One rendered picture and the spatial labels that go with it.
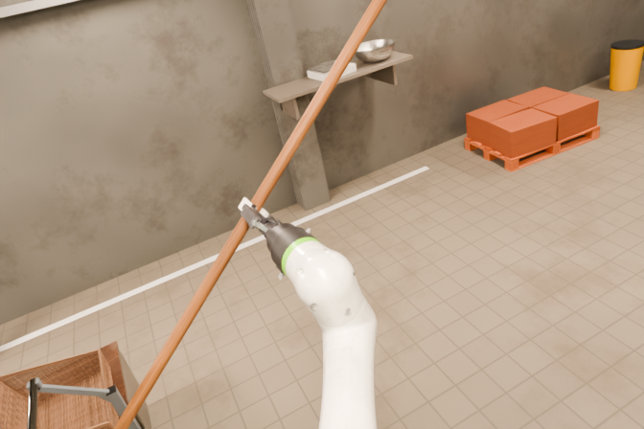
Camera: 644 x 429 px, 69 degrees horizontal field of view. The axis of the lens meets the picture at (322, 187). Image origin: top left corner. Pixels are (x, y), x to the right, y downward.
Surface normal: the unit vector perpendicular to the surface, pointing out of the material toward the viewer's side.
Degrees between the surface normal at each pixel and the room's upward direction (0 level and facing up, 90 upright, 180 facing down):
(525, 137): 90
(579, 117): 90
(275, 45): 90
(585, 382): 0
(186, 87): 90
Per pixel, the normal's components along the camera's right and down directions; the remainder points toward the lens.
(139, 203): 0.43, 0.36
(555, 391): -0.19, -0.86
